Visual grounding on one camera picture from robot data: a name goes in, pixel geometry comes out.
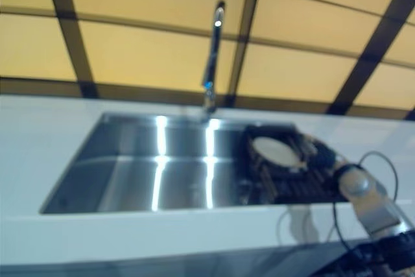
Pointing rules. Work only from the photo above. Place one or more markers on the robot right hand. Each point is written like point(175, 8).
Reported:
point(324, 157)

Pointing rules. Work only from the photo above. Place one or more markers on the chrome gooseneck faucet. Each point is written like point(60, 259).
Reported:
point(214, 53)

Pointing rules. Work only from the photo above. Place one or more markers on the beige ceramic plate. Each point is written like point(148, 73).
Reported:
point(275, 150)

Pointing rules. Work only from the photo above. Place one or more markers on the black sink drying rack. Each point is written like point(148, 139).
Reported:
point(291, 183)

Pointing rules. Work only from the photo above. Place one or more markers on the stainless steel sink basin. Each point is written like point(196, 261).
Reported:
point(129, 173)

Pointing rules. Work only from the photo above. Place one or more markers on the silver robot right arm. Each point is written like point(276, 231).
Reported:
point(373, 199)

